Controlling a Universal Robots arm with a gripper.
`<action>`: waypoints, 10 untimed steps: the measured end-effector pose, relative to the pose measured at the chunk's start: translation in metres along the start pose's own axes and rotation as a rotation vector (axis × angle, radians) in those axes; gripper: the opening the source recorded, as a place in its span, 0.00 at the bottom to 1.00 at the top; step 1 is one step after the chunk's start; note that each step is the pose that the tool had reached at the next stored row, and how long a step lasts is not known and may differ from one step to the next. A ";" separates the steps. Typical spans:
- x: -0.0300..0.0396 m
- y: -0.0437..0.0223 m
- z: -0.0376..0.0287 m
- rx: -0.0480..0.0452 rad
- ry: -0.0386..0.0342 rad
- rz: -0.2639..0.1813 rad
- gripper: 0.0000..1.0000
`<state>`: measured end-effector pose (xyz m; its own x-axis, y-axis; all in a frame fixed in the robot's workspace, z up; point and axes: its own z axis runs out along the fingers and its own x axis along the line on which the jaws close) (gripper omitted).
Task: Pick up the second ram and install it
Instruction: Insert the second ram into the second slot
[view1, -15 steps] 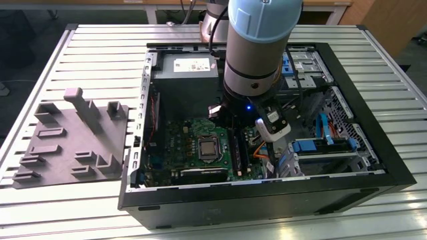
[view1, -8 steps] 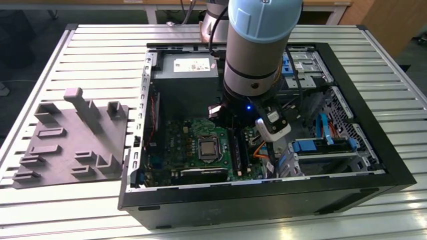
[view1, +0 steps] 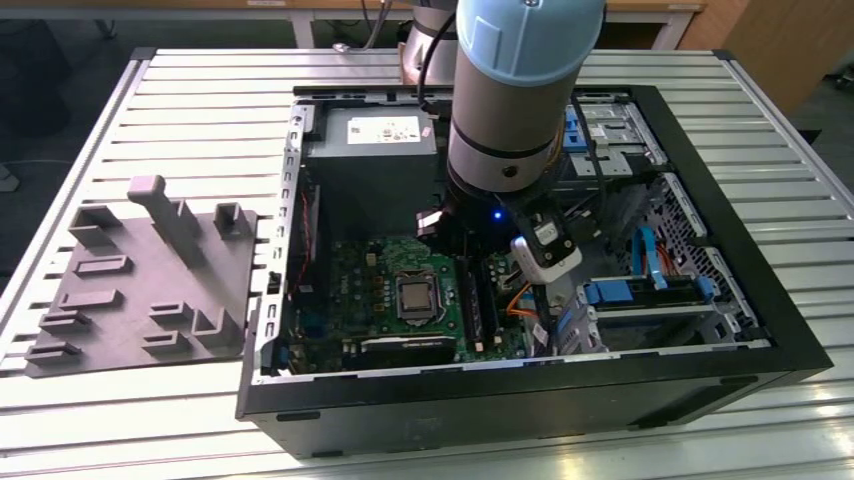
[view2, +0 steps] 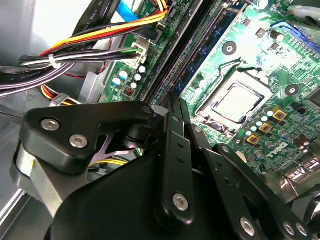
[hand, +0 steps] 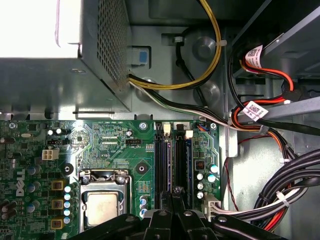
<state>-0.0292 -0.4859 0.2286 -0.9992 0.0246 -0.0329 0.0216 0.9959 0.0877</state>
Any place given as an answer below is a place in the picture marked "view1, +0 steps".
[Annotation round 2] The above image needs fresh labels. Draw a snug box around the dark RAM stick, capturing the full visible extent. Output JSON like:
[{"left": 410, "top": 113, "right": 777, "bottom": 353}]
[
  {"left": 481, "top": 269, "right": 506, "bottom": 346},
  {"left": 462, "top": 255, "right": 493, "bottom": 351}
]

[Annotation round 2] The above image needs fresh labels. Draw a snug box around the silver CPU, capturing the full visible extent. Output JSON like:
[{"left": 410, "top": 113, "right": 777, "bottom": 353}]
[{"left": 398, "top": 282, "right": 438, "bottom": 311}]

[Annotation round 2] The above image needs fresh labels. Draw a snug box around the grey power supply unit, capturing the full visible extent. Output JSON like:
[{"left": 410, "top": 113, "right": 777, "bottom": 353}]
[{"left": 303, "top": 102, "right": 455, "bottom": 241}]

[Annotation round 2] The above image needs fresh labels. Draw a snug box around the metal socket cover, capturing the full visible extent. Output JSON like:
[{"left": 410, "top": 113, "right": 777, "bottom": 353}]
[{"left": 394, "top": 269, "right": 447, "bottom": 327}]

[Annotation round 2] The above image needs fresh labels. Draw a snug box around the green motherboard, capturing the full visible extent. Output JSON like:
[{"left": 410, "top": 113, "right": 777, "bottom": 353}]
[{"left": 283, "top": 233, "right": 535, "bottom": 374}]

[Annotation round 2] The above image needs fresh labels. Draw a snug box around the blue plastic drive latch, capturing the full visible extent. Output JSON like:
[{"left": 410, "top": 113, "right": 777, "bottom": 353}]
[{"left": 562, "top": 104, "right": 593, "bottom": 154}]

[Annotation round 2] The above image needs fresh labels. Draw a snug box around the hard disk blue carrier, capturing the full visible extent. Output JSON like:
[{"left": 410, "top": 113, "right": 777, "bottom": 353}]
[{"left": 577, "top": 276, "right": 721, "bottom": 315}]

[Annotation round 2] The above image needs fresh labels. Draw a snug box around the metal drive cage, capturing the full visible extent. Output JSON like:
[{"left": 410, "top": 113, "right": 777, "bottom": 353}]
[{"left": 557, "top": 94, "right": 669, "bottom": 212}]

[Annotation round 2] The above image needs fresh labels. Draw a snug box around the black graphics card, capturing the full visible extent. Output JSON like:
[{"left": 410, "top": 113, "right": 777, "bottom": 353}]
[{"left": 341, "top": 333, "right": 463, "bottom": 372}]

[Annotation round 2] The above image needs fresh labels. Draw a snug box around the metal disk bay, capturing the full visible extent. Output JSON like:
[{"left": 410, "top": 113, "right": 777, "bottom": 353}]
[{"left": 571, "top": 299, "right": 766, "bottom": 354}]

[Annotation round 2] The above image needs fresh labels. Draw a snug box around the black PC case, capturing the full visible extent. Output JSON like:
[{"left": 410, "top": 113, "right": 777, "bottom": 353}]
[{"left": 234, "top": 83, "right": 836, "bottom": 460}]

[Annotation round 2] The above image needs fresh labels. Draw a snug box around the grey parts rack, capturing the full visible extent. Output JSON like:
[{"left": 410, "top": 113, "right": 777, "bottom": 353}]
[{"left": 23, "top": 174, "right": 263, "bottom": 377}]

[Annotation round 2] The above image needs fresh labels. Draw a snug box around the brown wooden cabinet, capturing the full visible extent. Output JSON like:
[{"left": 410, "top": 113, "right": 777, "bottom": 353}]
[{"left": 677, "top": 0, "right": 854, "bottom": 117}]

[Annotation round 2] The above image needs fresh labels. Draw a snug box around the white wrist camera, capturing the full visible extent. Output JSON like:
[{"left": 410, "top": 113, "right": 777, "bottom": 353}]
[{"left": 510, "top": 197, "right": 583, "bottom": 286}]

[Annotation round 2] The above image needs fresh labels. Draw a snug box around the thin wire locking lever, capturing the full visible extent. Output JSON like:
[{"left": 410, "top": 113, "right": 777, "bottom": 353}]
[{"left": 434, "top": 279, "right": 453, "bottom": 324}]

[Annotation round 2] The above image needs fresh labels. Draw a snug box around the orange data wire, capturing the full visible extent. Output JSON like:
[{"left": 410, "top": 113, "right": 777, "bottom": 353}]
[{"left": 503, "top": 292, "right": 539, "bottom": 321}]

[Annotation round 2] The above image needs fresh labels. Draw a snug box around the black camera cable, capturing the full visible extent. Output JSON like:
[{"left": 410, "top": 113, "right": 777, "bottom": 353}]
[
  {"left": 566, "top": 94, "right": 613, "bottom": 246},
  {"left": 414, "top": 9, "right": 463, "bottom": 121}
]

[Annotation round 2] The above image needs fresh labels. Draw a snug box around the black cable bundle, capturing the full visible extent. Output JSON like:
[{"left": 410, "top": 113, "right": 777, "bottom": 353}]
[{"left": 503, "top": 180, "right": 654, "bottom": 294}]

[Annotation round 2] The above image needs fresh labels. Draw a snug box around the red black twisted wire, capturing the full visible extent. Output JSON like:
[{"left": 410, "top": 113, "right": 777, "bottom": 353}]
[{"left": 298, "top": 192, "right": 321, "bottom": 281}]

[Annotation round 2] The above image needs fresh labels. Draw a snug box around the black cable silver plug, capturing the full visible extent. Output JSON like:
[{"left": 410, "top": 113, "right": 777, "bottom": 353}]
[{"left": 331, "top": 0, "right": 393, "bottom": 52}]

